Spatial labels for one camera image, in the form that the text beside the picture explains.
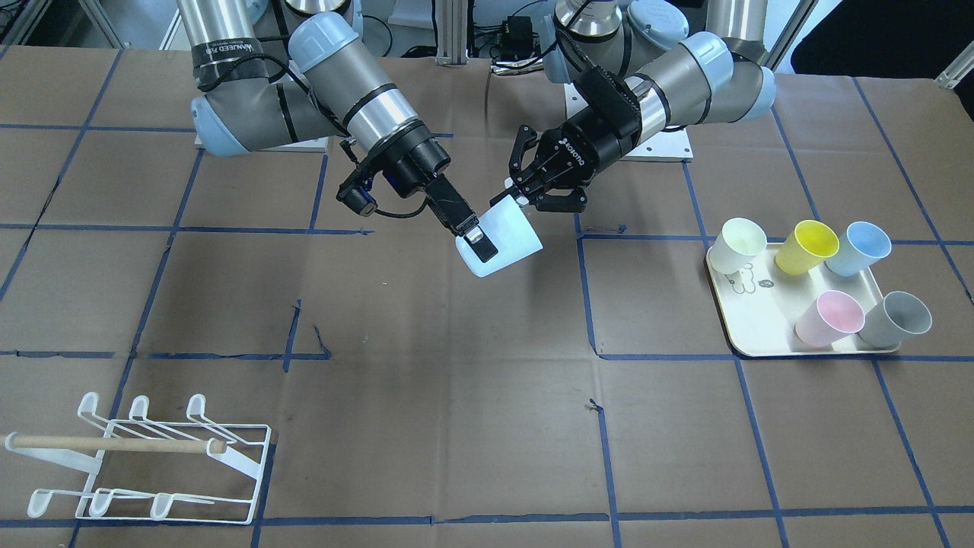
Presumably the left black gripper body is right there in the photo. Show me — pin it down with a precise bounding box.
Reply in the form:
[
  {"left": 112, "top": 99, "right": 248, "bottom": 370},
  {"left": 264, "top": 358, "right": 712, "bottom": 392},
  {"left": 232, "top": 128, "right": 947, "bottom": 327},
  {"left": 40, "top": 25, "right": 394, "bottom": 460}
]
[{"left": 509, "top": 114, "right": 632, "bottom": 196}]

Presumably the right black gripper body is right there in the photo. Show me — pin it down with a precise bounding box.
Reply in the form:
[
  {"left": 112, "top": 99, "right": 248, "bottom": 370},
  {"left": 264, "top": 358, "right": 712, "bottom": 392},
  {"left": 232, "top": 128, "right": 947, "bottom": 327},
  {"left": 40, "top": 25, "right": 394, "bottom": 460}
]
[{"left": 359, "top": 122, "right": 476, "bottom": 233}]

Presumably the light blue plastic cup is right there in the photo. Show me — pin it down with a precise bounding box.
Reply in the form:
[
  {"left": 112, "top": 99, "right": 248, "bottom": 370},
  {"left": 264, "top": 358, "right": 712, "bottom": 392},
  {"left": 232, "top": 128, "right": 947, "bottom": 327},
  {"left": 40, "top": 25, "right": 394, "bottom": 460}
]
[{"left": 455, "top": 196, "right": 543, "bottom": 277}]

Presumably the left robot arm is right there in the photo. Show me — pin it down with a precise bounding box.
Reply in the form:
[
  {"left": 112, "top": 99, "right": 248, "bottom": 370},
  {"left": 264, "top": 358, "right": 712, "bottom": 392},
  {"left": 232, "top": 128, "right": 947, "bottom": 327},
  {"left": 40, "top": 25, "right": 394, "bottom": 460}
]
[{"left": 504, "top": 1, "right": 776, "bottom": 212}]

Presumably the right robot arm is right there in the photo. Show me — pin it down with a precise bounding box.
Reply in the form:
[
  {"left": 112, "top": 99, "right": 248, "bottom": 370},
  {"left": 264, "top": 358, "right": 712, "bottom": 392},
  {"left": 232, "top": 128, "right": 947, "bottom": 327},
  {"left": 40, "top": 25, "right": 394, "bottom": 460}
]
[{"left": 178, "top": 1, "right": 498, "bottom": 261}]

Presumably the pale green plastic cup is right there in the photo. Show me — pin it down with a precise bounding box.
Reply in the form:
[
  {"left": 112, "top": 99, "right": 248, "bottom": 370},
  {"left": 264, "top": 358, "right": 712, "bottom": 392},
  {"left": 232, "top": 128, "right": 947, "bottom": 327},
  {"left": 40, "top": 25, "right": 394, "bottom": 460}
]
[{"left": 708, "top": 218, "right": 768, "bottom": 275}]

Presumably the yellow plastic cup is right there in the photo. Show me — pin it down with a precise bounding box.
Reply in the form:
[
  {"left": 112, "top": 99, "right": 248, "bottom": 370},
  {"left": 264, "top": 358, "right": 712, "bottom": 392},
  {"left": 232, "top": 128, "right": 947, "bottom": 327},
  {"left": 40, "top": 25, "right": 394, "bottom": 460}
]
[{"left": 775, "top": 219, "right": 841, "bottom": 276}]

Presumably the pink plastic cup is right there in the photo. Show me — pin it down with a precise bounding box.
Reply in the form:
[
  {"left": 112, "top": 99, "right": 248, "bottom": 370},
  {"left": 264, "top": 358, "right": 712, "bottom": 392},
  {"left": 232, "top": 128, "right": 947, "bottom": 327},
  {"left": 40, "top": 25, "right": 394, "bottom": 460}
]
[{"left": 794, "top": 290, "right": 865, "bottom": 348}]

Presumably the grey plastic cup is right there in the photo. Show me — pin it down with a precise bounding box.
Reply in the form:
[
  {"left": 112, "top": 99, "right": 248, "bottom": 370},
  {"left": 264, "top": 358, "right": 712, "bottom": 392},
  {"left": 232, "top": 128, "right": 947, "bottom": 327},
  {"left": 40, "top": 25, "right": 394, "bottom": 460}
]
[{"left": 858, "top": 291, "right": 933, "bottom": 348}]

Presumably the cream plastic tray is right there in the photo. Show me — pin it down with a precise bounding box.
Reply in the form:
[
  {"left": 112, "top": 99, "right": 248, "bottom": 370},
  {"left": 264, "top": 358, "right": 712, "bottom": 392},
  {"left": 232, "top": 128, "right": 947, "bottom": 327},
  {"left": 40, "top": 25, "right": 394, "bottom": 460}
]
[{"left": 705, "top": 243, "right": 899, "bottom": 358}]

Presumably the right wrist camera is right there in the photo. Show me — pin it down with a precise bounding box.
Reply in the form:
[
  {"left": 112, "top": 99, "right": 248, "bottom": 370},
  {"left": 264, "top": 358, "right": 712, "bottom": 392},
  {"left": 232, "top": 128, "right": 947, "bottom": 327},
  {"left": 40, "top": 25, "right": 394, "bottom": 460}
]
[{"left": 336, "top": 162, "right": 392, "bottom": 216}]

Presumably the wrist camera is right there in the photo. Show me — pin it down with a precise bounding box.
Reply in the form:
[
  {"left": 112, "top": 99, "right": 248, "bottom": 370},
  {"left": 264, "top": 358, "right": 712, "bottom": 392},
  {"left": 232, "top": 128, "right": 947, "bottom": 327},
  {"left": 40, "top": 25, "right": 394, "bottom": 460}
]
[
  {"left": 336, "top": 162, "right": 392, "bottom": 216},
  {"left": 575, "top": 65, "right": 642, "bottom": 139}
]

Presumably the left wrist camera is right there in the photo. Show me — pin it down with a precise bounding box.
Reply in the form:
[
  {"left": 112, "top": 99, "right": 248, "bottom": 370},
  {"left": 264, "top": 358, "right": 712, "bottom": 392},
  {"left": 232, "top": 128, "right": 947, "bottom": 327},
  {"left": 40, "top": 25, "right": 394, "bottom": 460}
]
[{"left": 575, "top": 65, "right": 642, "bottom": 139}]

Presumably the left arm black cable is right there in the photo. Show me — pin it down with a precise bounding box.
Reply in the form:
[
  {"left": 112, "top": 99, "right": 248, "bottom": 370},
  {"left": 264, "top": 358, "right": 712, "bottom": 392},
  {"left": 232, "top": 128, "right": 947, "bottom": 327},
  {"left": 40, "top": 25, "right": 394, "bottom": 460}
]
[{"left": 544, "top": 15, "right": 610, "bottom": 100}]

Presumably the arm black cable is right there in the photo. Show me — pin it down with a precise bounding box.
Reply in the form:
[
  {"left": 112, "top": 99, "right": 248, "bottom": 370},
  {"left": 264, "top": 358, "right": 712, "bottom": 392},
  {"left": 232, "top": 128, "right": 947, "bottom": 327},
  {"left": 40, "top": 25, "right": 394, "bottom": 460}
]
[
  {"left": 205, "top": 53, "right": 434, "bottom": 220},
  {"left": 544, "top": 15, "right": 610, "bottom": 100}
]

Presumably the aluminium frame post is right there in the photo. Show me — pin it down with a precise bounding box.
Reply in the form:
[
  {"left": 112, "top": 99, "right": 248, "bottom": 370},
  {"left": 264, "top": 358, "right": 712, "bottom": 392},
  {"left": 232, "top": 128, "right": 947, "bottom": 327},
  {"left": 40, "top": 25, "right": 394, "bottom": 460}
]
[{"left": 432, "top": 0, "right": 472, "bottom": 65}]

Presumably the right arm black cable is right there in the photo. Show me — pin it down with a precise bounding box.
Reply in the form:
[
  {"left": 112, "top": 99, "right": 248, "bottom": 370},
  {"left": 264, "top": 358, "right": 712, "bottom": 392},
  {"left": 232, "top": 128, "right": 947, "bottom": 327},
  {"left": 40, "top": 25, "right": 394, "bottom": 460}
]
[{"left": 205, "top": 53, "right": 434, "bottom": 220}]

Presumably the white wire cup rack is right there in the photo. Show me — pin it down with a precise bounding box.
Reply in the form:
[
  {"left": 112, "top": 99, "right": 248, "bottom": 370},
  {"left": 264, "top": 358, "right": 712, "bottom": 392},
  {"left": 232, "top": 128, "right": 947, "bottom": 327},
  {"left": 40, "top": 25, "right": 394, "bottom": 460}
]
[{"left": 4, "top": 392, "right": 272, "bottom": 526}]

